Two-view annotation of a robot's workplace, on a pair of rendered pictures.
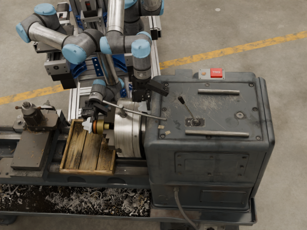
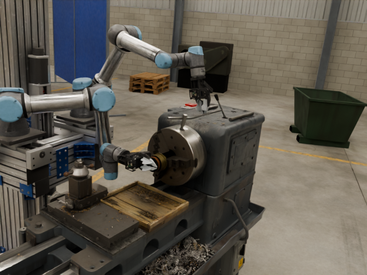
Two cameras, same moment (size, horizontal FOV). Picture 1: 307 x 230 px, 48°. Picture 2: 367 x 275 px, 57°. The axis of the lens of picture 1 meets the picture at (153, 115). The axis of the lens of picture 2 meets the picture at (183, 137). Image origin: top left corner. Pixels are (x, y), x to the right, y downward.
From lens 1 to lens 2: 1.91 m
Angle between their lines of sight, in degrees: 61
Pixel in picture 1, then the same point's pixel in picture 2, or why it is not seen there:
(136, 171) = (196, 198)
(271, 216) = not seen: hidden behind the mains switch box
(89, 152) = (148, 207)
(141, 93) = (205, 89)
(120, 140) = (195, 149)
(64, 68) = (49, 155)
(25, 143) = (92, 219)
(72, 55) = (108, 97)
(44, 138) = (105, 207)
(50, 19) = not seen: hidden behind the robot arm
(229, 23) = not seen: hidden behind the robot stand
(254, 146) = (260, 117)
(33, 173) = (135, 237)
